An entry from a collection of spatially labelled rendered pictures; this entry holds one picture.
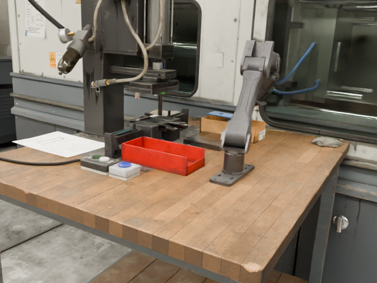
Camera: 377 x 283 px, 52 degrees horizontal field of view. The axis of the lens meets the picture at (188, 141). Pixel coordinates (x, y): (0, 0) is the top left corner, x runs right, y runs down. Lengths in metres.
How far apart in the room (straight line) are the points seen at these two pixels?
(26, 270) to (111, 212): 1.55
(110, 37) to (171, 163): 0.58
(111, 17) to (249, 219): 0.93
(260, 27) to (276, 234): 1.20
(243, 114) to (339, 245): 1.00
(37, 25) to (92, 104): 1.49
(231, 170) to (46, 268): 1.52
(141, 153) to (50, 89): 1.77
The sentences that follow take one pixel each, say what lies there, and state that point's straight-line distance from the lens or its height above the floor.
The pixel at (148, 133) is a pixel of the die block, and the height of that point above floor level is 0.96.
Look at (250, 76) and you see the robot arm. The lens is 1.28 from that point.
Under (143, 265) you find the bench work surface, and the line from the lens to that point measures 2.00.
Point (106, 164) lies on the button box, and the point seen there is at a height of 0.93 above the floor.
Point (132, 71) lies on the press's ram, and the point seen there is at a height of 1.17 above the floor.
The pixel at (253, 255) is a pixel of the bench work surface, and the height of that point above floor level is 0.90.
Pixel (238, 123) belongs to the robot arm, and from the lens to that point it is 1.18.
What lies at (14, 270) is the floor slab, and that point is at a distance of 2.48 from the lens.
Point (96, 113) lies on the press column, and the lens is 1.61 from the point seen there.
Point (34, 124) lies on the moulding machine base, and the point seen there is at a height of 0.60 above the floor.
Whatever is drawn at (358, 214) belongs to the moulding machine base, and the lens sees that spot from 1.92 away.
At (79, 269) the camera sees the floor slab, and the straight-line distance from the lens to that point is 2.40.
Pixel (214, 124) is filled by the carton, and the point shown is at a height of 0.95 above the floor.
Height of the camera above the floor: 1.32
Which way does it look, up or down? 16 degrees down
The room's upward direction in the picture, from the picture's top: 3 degrees clockwise
